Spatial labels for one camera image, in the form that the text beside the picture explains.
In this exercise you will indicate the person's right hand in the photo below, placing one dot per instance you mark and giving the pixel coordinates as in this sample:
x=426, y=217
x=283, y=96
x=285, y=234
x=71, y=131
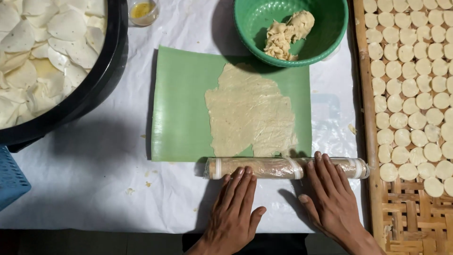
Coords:
x=334, y=209

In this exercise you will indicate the person's left hand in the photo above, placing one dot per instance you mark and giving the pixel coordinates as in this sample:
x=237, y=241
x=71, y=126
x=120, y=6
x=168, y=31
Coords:
x=230, y=216

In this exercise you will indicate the plastic-wrapped wooden rolling pin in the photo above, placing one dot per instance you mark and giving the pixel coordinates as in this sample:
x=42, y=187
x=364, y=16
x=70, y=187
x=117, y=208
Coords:
x=272, y=168

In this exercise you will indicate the person's dark clothing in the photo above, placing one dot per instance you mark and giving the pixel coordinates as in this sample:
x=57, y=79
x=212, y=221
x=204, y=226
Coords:
x=279, y=244

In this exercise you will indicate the woven bamboo tray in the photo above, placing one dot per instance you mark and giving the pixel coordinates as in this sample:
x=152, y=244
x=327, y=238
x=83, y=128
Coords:
x=410, y=219

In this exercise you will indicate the small dough crumb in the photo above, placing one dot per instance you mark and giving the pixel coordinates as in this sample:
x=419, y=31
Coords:
x=352, y=129

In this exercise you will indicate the flattened beige dough sheet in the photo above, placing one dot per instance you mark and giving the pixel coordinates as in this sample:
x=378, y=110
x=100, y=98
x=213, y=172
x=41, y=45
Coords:
x=247, y=109

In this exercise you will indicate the green banana leaf sheet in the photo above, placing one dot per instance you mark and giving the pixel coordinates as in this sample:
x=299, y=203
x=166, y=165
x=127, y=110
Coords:
x=180, y=106

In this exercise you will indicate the rows of round dough discs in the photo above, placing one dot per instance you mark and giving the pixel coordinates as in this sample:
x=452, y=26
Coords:
x=410, y=95

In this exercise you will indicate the white plastic table cover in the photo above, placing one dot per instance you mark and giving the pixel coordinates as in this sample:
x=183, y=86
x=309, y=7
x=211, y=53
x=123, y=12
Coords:
x=88, y=166

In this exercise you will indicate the green plastic bowl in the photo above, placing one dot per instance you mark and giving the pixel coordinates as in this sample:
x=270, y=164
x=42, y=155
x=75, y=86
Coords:
x=322, y=32

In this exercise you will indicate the lump of beige dough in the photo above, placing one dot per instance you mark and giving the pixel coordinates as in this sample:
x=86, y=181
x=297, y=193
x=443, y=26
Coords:
x=283, y=37

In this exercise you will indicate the black round basin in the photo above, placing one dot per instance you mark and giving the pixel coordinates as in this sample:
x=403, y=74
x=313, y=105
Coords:
x=106, y=78

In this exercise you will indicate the blue plastic basket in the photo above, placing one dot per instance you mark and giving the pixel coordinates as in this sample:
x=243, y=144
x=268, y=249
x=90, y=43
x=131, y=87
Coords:
x=12, y=180

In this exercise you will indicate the small glass of yellow oil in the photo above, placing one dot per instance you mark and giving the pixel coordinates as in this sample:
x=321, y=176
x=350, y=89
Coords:
x=142, y=12

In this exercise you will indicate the pile of thin white crackers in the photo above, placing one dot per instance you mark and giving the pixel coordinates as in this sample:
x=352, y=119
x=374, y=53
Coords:
x=42, y=60

